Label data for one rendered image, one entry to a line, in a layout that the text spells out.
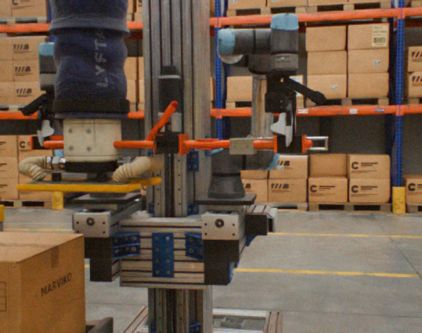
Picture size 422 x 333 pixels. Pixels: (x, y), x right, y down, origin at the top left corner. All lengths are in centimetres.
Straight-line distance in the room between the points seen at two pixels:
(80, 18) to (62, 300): 89
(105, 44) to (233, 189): 82
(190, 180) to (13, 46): 782
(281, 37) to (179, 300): 127
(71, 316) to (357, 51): 744
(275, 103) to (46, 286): 89
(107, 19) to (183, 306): 128
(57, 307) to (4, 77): 830
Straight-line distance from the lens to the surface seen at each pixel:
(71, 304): 200
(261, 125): 215
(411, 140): 1027
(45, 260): 182
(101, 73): 167
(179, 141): 161
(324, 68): 886
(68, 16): 169
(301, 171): 877
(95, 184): 161
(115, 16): 171
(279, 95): 157
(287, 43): 158
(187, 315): 246
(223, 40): 167
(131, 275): 233
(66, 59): 170
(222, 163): 219
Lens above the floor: 132
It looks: 3 degrees down
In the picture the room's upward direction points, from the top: 1 degrees counter-clockwise
